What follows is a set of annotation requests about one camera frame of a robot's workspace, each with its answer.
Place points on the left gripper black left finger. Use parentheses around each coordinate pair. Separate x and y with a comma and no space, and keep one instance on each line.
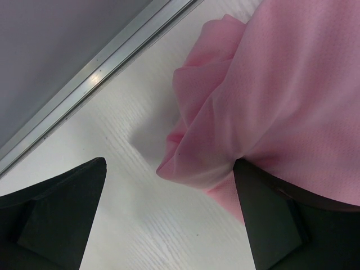
(47,225)

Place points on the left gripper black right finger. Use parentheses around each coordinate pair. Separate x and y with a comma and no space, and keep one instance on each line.
(289,227)

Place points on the pink t shirt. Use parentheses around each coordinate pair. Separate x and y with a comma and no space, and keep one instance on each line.
(281,91)

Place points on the aluminium table edge rail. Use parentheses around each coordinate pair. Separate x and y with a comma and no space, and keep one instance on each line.
(143,28)

